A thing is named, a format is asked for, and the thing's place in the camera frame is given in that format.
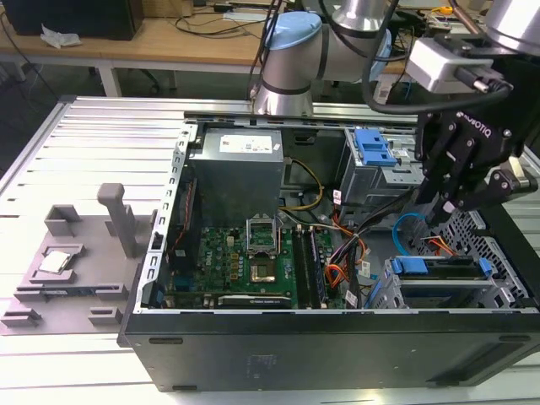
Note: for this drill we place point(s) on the silver CPU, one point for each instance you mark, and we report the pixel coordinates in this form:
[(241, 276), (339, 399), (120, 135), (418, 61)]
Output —
[(55, 261)]

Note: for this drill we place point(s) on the metal optical drive cage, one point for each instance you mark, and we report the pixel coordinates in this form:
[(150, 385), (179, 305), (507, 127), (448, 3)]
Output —
[(367, 181)]

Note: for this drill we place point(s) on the RAM stick in slot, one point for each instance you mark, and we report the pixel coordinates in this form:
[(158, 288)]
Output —
[(317, 266)]

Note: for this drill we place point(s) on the metal disk bay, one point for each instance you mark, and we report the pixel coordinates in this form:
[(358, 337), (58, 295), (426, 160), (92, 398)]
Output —
[(464, 295)]

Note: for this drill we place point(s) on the black rear case fan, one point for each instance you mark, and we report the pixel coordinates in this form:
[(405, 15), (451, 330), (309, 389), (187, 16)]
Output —
[(185, 228)]

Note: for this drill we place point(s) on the empty black RAM slot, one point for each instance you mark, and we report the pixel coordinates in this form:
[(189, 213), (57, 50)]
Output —
[(301, 266)]

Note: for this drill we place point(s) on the white hanging label tag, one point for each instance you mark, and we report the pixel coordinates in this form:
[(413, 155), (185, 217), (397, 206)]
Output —
[(383, 89)]

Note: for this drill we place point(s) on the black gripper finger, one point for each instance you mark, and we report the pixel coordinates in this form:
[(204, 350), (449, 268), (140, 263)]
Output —
[(443, 160), (502, 185)]

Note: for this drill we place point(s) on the grey power supply unit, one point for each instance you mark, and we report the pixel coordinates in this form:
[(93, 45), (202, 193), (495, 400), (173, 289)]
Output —
[(236, 177)]

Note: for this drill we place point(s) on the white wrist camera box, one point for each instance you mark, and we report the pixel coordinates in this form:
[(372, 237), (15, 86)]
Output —
[(434, 63)]

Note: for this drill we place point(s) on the crumpled white paper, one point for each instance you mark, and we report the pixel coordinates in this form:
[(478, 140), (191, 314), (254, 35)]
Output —
[(59, 38)]

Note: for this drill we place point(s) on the green motherboard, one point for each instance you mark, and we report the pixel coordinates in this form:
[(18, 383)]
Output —
[(219, 261)]

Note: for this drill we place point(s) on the black PC case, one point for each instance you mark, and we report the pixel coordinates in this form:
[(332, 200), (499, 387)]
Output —
[(295, 350)]

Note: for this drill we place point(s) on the black box on desk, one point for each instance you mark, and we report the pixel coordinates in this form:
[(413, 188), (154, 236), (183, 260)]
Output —
[(71, 19)]

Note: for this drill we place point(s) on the hard disk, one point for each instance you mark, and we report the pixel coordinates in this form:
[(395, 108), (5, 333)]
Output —
[(439, 268)]

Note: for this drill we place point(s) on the blue plastic drive latch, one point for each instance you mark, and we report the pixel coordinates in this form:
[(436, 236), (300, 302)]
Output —
[(373, 147)]

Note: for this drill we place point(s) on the CPU socket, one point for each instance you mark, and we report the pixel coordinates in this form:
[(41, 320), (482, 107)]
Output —
[(263, 272)]

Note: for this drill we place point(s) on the wooden desk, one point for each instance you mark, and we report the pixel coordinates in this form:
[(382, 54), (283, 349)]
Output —
[(169, 46)]

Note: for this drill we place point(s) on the black graphics card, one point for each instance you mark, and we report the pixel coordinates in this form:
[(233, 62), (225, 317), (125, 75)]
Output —
[(253, 300)]

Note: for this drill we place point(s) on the grey parts rack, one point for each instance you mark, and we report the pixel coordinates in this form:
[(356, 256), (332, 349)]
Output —
[(97, 261)]

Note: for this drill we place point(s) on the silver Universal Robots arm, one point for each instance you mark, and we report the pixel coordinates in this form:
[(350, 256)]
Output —
[(291, 55)]

